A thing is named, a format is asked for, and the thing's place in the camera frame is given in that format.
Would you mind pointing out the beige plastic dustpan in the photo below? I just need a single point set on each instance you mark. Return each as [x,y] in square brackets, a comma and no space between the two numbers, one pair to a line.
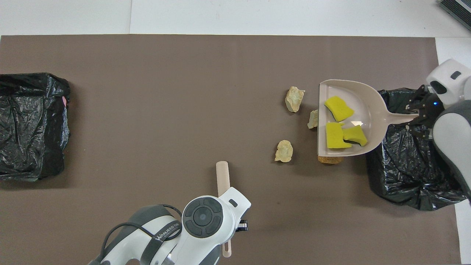
[368,110]

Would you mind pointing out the orange brown foam chunk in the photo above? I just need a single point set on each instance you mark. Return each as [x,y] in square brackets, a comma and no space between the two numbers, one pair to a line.
[330,160]

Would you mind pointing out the yellow sponge piece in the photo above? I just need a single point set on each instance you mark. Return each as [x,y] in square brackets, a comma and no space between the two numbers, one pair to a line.
[338,108]
[334,135]
[356,134]

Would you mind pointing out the beige hand brush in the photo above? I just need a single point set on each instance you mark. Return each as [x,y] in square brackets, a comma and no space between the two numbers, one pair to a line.
[223,176]

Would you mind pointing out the brown table mat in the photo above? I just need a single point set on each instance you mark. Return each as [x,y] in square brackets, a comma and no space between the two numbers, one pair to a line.
[147,110]

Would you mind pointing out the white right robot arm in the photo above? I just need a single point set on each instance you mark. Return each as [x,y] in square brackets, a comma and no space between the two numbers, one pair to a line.
[452,140]

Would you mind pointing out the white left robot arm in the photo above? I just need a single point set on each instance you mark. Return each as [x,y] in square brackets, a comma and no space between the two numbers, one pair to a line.
[198,243]

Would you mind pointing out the black bag lined bin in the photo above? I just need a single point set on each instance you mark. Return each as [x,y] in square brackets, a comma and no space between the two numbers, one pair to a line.
[33,121]
[401,173]

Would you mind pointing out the pale beige foam chunk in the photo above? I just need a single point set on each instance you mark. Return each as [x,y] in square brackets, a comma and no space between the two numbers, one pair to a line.
[313,119]
[284,151]
[294,98]

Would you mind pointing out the dark grey ribbed device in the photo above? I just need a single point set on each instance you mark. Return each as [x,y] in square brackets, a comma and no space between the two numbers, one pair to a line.
[458,11]

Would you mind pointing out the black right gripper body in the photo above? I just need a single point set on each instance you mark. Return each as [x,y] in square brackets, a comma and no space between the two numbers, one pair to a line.
[430,105]

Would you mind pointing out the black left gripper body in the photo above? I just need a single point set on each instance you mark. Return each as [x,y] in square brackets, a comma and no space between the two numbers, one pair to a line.
[242,225]

